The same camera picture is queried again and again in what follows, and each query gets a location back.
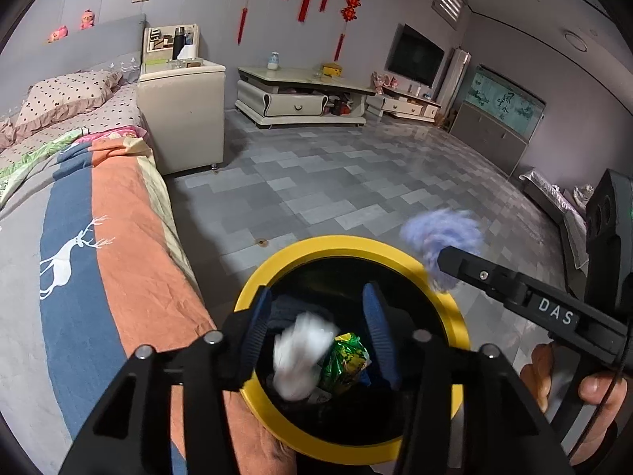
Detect lavender fluffy sock ball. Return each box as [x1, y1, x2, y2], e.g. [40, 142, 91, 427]
[400, 208, 484, 294]

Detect white curved tv cabinet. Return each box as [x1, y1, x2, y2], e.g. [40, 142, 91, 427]
[235, 66, 379, 131]

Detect grey fish tank cabinet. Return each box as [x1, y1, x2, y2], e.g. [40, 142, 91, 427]
[449, 101, 530, 176]

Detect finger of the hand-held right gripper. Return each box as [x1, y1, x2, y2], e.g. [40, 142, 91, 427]
[438, 246, 532, 314]

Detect yellow rimmed black trash bin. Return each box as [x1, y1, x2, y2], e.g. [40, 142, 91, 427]
[232, 235, 468, 466]

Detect light green blanket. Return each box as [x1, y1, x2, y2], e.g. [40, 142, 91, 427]
[0, 125, 149, 194]

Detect wall vent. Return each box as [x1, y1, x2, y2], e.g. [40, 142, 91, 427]
[431, 0, 468, 25]

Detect grey striped patterned bed blanket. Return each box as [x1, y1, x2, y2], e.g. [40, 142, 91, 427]
[0, 136, 298, 475]

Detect cream nightstand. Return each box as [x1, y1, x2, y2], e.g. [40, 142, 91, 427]
[136, 59, 227, 176]

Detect wall mounted television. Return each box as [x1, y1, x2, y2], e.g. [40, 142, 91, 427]
[386, 24, 446, 87]

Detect white standing air conditioner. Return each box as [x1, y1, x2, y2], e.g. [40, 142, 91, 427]
[435, 48, 470, 124]

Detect grey padded headboard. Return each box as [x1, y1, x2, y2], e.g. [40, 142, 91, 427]
[0, 14, 148, 120]

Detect person's right hand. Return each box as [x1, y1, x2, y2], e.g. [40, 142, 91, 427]
[519, 344, 633, 466]

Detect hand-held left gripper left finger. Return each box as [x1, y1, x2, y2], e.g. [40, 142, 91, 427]
[57, 286, 275, 475]

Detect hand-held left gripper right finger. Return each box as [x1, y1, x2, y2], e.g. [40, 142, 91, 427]
[362, 282, 577, 475]

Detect fish tank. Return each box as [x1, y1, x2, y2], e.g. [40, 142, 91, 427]
[465, 64, 545, 139]

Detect silver covered bench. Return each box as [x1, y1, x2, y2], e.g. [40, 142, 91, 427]
[519, 168, 591, 268]

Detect pink dotted pillow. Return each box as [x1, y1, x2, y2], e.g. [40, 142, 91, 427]
[15, 70, 124, 134]

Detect green yellow snack bag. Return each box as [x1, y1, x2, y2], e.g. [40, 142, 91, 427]
[316, 332, 371, 397]

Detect white drawer side cabinet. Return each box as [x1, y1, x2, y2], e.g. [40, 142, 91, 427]
[366, 86, 442, 122]

